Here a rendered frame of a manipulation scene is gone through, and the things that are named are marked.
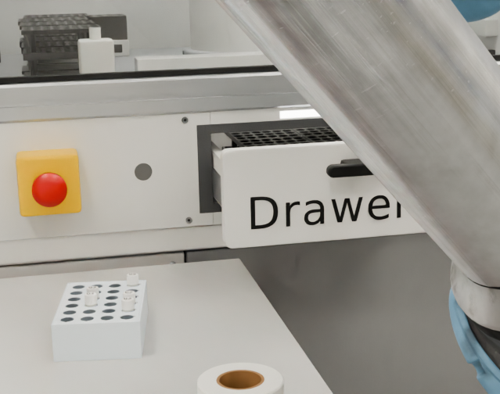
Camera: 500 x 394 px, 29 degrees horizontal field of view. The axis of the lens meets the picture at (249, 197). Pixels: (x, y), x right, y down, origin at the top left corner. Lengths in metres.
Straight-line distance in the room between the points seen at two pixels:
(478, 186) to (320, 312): 0.85
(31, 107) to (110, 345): 0.36
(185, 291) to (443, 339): 0.43
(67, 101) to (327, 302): 0.44
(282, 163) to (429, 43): 0.62
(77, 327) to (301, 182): 0.30
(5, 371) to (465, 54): 0.60
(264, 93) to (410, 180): 0.75
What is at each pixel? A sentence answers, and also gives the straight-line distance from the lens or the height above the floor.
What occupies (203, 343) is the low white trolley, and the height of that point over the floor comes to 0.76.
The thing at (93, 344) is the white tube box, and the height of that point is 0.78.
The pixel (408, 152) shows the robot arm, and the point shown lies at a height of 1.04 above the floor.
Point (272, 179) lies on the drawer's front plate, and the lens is 1.07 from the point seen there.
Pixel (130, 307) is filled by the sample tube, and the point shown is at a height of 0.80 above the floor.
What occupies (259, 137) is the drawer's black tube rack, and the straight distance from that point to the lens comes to 1.30.
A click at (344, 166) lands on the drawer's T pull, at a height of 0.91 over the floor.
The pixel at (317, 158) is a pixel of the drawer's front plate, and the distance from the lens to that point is 1.08.
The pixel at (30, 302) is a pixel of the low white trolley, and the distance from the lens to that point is 1.13.
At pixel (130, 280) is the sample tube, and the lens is 1.04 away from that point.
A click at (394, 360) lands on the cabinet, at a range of 1.40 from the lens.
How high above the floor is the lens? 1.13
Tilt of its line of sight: 14 degrees down
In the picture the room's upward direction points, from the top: 1 degrees counter-clockwise
